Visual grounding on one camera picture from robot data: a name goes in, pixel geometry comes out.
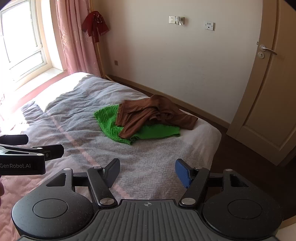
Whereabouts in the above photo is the green knitted towel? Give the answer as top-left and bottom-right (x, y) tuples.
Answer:
(94, 104), (181, 146)

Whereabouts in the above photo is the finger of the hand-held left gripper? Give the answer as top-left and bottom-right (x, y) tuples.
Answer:
(0, 134), (29, 145)
(0, 144), (65, 161)

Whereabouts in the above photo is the beige door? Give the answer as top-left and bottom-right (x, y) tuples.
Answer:
(227, 0), (296, 166)

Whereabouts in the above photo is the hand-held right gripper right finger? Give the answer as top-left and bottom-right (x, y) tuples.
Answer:
(175, 159), (250, 207)

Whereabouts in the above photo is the beige window sill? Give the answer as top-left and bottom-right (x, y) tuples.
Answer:
(14, 66), (64, 91)

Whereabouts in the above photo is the silver door handle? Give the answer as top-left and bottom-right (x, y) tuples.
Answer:
(259, 44), (277, 55)

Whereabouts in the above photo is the grey pink herringbone blanket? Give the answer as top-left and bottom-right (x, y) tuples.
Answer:
(0, 72), (222, 209)

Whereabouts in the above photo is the pink curtain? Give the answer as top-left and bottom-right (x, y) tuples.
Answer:
(50, 0), (102, 78)

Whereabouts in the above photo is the brown shirt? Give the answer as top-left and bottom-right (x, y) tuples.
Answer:
(116, 94), (199, 139)

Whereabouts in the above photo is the window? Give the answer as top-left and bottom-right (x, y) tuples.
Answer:
(0, 0), (50, 86)

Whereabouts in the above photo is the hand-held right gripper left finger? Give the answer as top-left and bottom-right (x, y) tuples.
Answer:
(46, 159), (120, 208)

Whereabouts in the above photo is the wooden stick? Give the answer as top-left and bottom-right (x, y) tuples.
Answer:
(97, 42), (104, 78)

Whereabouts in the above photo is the red hanging cloth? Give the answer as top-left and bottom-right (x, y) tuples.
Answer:
(81, 10), (110, 43)

